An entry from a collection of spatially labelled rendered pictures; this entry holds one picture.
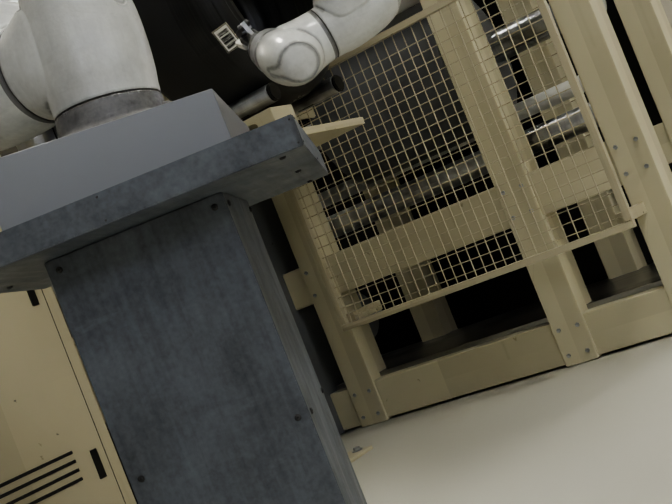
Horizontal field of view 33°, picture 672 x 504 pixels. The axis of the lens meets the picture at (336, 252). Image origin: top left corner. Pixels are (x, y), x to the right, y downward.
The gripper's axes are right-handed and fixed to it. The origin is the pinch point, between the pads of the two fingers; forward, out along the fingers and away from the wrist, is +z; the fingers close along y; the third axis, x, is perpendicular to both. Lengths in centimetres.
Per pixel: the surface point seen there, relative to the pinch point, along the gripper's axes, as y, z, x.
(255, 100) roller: 15.4, 16.6, -4.3
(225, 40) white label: 0.1, 15.0, -1.3
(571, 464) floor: 76, -78, -12
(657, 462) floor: 70, -98, -4
